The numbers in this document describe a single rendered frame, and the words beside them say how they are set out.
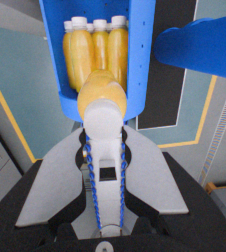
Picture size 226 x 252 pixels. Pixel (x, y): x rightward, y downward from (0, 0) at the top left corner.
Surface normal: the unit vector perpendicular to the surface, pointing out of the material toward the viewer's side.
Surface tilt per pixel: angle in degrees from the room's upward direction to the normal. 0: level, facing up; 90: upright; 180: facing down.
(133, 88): 33
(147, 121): 0
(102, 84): 73
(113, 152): 0
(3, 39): 0
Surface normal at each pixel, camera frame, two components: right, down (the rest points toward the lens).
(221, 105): 0.07, 0.50
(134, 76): 0.63, 0.41
